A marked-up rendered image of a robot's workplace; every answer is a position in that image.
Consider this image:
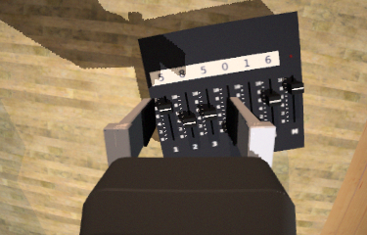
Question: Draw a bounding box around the black lighting desk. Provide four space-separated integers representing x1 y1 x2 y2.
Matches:
138 11 304 157

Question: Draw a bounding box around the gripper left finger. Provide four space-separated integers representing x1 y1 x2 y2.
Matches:
103 98 157 166

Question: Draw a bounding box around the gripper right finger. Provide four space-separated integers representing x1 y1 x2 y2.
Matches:
226 97 276 168

